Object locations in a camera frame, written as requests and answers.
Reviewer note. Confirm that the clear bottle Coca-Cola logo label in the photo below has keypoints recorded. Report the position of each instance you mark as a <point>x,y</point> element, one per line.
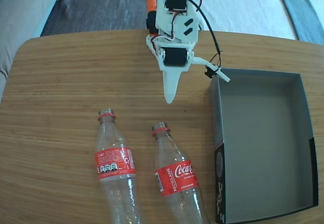
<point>174,178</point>

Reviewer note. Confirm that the clear bottle Coke nutrition label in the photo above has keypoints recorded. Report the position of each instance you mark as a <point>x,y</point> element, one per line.
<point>114,165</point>

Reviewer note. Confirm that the grey cardboard box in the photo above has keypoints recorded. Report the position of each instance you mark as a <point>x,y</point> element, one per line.
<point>263,143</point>

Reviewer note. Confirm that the white cushion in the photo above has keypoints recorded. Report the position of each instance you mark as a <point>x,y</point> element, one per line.
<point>248,11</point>

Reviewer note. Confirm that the dark grey striped rug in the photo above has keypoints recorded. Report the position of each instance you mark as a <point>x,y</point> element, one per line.
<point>101,6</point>

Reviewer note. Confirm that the blue grey cushion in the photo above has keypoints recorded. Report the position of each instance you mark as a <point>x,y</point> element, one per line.
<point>303,6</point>

